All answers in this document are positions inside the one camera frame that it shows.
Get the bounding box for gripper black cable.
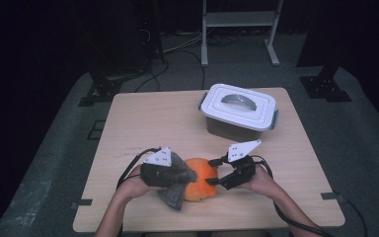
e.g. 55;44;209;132
115;147;162;192
250;154;337;237

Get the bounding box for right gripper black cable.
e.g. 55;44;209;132
250;154;337;237

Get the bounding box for white metal stand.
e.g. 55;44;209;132
200;0;284;68

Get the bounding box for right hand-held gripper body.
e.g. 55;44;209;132
221;139;263;191

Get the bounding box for clear plastic container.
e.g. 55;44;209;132
196;92;280;142

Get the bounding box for black floor cable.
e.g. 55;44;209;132
164;49;207;91
133;59;170;94

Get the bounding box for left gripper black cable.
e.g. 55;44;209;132
115;147;162;192

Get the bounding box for person's left hand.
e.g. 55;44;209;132
117;167;166;201

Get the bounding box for orange plush toy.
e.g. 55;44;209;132
182;157;219;202

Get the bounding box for grey cloth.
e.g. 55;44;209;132
157;151;198;211

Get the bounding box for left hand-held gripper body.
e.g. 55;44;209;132
140;146;181;188

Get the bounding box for person's right hand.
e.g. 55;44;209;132
240;165;279;196

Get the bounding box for black equipment stand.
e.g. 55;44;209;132
137;0;166;65

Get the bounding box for white container lid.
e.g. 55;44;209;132
199;83;277;132

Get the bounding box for white floor cable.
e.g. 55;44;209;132
162;32;205;54

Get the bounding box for thin black cable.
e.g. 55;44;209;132
341;197;370;237

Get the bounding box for black stand base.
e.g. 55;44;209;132
78;70;123;108
298;63;353;103

